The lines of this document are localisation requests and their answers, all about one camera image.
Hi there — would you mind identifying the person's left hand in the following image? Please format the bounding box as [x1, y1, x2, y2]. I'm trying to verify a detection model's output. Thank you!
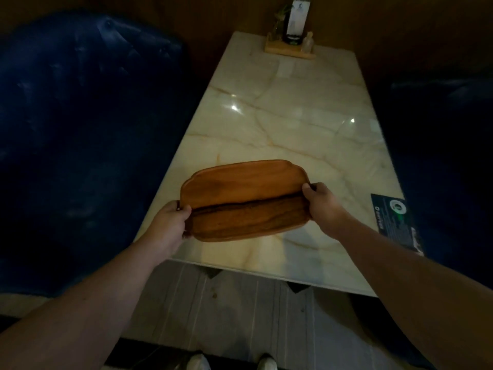
[148, 200, 193, 263]

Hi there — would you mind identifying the person's right hand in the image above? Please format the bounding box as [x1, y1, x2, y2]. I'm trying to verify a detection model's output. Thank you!
[301, 182, 351, 240]

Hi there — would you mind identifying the plain wooden tray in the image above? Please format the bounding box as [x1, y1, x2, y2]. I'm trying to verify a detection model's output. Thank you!
[179, 159, 311, 209]

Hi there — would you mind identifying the person's right forearm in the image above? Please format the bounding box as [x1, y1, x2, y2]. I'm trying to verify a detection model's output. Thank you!
[331, 213, 493, 370]

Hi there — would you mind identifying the person's left forearm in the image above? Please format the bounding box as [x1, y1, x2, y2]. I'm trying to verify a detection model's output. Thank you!
[0, 236, 174, 370]

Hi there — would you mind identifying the person's left white shoe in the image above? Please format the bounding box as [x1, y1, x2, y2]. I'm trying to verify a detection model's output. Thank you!
[186, 353, 212, 370]

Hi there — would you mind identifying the dark blue table sticker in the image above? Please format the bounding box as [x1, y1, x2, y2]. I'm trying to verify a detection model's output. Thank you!
[370, 193, 424, 257]

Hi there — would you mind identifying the cream marble table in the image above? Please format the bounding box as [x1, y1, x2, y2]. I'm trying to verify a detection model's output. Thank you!
[135, 31, 424, 298]

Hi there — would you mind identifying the dark blue leather sofa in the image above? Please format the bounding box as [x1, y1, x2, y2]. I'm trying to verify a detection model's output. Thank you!
[366, 72, 493, 289]
[0, 11, 193, 297]

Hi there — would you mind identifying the light wooden condiment holder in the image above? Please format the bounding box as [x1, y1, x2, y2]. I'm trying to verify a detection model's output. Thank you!
[263, 32, 316, 60]

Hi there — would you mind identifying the glass bottle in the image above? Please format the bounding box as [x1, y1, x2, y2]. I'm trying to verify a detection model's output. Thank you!
[271, 5, 290, 41]

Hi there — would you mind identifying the white upright menu card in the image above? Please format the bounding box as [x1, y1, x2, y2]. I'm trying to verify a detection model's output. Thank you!
[285, 0, 311, 45]

